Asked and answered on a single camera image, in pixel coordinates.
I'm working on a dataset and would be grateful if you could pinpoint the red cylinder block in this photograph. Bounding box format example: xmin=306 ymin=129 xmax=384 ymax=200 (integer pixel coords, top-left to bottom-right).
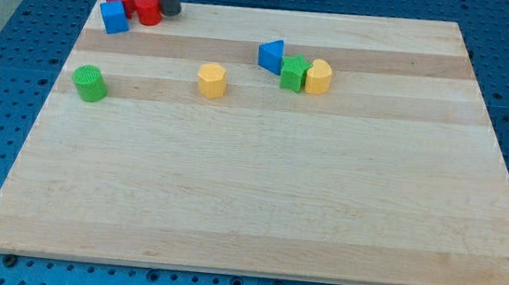
xmin=134 ymin=0 xmax=162 ymax=27

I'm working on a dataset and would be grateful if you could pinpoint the green star block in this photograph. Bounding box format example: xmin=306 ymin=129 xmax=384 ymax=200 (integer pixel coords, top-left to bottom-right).
xmin=280 ymin=54 xmax=311 ymax=93

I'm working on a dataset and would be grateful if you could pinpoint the yellow heart block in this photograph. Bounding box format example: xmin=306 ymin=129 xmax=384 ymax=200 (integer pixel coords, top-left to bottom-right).
xmin=304 ymin=59 xmax=333 ymax=95

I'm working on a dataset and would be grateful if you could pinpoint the blue cube block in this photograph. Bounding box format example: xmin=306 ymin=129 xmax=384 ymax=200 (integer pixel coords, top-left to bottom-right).
xmin=100 ymin=0 xmax=129 ymax=34

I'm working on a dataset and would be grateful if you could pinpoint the light wooden board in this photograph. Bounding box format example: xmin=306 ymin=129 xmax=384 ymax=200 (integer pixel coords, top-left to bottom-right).
xmin=0 ymin=3 xmax=509 ymax=285

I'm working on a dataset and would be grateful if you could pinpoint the blue triangle block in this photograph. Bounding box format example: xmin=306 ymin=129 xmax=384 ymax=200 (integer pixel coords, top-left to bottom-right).
xmin=257 ymin=40 xmax=284 ymax=75

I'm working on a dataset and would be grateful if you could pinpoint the yellow hexagon block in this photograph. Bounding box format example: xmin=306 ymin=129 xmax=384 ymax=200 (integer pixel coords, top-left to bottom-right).
xmin=198 ymin=62 xmax=227 ymax=99

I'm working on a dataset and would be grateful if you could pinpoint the green cylinder block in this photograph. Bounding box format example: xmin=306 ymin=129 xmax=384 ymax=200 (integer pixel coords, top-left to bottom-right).
xmin=72 ymin=64 xmax=108 ymax=102

